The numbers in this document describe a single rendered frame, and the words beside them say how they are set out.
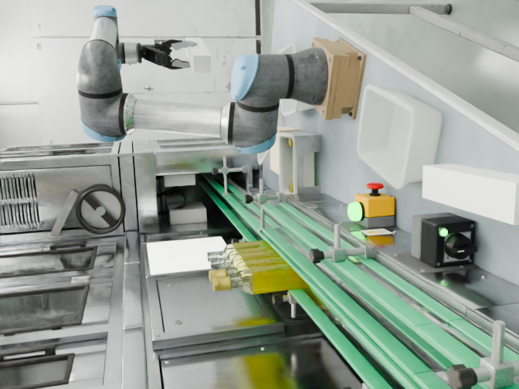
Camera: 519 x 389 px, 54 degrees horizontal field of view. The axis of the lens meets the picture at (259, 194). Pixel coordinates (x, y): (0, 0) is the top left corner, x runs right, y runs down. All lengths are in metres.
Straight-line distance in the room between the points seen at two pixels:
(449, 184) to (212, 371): 0.68
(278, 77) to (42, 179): 1.39
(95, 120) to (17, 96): 4.24
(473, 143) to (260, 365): 0.69
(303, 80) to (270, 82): 0.09
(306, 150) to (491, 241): 0.82
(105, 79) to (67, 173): 1.06
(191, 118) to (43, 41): 3.86
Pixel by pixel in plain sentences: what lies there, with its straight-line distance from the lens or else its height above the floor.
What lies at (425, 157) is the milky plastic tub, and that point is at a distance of 1.06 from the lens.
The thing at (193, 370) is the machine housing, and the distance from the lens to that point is 1.26.
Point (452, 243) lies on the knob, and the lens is 0.94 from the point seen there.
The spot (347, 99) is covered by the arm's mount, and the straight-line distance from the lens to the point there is 1.37.
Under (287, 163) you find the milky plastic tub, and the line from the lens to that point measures 1.79.
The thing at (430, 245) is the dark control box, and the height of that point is 0.84.
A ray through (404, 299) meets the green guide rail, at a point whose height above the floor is 0.93.
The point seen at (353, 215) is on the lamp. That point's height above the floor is 0.85.
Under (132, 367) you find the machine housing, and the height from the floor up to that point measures 1.37.
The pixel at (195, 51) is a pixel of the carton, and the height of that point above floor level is 1.10.
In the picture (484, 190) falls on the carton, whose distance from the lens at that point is 0.86.
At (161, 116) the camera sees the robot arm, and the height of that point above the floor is 1.25.
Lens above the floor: 1.33
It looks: 14 degrees down
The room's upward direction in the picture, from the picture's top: 94 degrees counter-clockwise
